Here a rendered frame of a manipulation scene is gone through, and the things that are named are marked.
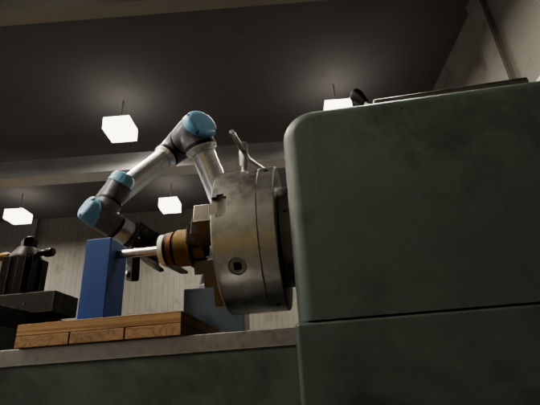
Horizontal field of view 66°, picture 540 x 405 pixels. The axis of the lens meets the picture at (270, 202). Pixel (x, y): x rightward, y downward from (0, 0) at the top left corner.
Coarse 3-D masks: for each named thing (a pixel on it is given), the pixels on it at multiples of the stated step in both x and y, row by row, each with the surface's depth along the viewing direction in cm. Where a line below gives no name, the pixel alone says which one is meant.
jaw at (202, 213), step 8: (216, 200) 81; (224, 200) 81; (200, 208) 83; (208, 208) 83; (216, 208) 80; (224, 208) 80; (200, 216) 82; (208, 216) 81; (192, 224) 86; (200, 224) 82; (208, 224) 82; (192, 232) 85; (200, 232) 85; (208, 232) 85; (192, 240) 88; (200, 240) 88; (208, 240) 88
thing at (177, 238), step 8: (176, 232) 93; (184, 232) 92; (168, 240) 92; (176, 240) 91; (184, 240) 90; (168, 248) 91; (176, 248) 90; (184, 248) 90; (192, 248) 91; (200, 248) 91; (208, 248) 96; (168, 256) 91; (176, 256) 90; (184, 256) 90; (192, 256) 92; (200, 256) 92; (208, 256) 94; (168, 264) 93; (176, 264) 94; (184, 264) 92; (192, 264) 91
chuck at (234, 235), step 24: (216, 192) 82; (240, 192) 81; (216, 216) 80; (240, 216) 78; (216, 240) 78; (240, 240) 77; (216, 264) 78; (240, 288) 79; (264, 288) 79; (240, 312) 85; (264, 312) 87
